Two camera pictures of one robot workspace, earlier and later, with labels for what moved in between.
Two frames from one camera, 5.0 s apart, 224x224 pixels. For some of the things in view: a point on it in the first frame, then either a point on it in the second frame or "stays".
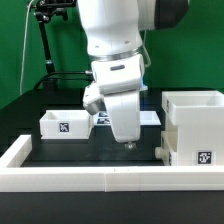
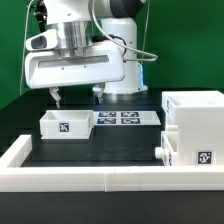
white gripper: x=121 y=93 -> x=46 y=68
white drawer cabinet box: x=199 y=119 stays
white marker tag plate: x=147 y=118 stays
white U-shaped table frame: x=15 y=178 stays
